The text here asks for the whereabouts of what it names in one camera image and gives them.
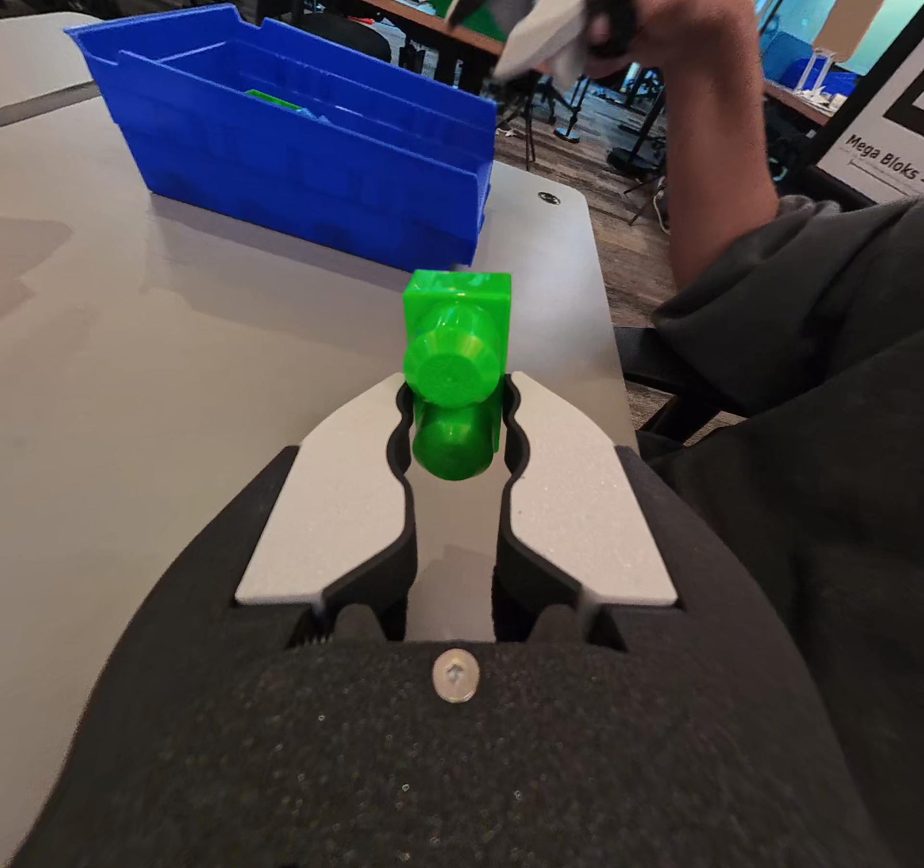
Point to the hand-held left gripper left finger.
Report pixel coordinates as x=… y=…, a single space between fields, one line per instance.
x=325 y=514

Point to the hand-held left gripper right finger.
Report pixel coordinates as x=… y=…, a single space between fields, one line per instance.
x=585 y=514

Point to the green two-stud toy block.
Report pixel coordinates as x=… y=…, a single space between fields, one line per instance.
x=271 y=99
x=455 y=305

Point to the blue plastic bin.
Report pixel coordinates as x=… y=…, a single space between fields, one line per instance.
x=289 y=182

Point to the person's right forearm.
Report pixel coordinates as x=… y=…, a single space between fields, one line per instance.
x=722 y=196

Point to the grey desk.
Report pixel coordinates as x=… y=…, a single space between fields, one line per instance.
x=180 y=377

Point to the person's right hand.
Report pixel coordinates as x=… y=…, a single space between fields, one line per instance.
x=693 y=16

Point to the black tripod stand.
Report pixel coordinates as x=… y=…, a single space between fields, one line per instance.
x=628 y=157

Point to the black office chair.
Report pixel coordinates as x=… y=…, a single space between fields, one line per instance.
x=317 y=1
x=664 y=370

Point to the wooden clipboard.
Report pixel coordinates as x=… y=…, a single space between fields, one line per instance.
x=855 y=16

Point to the person's grey sweatshirt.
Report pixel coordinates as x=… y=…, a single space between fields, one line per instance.
x=830 y=593

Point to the black white marker sign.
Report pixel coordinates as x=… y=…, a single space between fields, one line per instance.
x=881 y=138

